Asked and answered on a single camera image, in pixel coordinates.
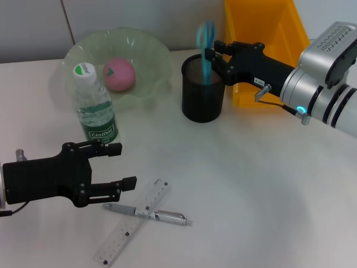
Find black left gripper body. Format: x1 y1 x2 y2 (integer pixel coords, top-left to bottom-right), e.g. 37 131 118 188
2 142 93 209

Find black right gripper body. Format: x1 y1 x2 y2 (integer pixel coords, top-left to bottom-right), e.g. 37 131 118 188
223 41 297 98

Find blue teal scissors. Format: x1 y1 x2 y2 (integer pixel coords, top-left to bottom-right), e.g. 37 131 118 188
196 20 217 85

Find clear green-label water bottle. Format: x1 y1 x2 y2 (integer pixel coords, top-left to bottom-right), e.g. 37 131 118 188
71 63 121 145

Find clear plastic ruler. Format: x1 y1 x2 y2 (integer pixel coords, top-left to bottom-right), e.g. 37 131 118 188
93 178 171 266

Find grey white pen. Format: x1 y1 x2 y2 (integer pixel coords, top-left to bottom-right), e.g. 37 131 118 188
102 203 194 226

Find pink peach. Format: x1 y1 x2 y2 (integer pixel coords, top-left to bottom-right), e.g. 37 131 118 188
103 57 137 93

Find black mesh pen holder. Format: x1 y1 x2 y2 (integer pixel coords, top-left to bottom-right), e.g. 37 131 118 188
181 53 226 123

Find pale green glass fruit plate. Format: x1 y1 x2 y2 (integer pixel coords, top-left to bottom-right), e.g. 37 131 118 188
61 26 172 108

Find yellow plastic bin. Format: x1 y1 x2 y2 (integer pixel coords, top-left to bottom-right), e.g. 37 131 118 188
223 0 310 108

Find right gripper connector cable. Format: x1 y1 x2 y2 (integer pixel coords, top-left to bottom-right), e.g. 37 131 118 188
253 83 312 126

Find gripper connector cable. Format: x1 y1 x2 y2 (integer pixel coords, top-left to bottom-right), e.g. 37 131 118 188
253 83 312 126
0 149 30 218

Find left gripper connector cable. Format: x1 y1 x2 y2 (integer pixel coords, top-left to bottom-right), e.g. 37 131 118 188
0 149 30 218

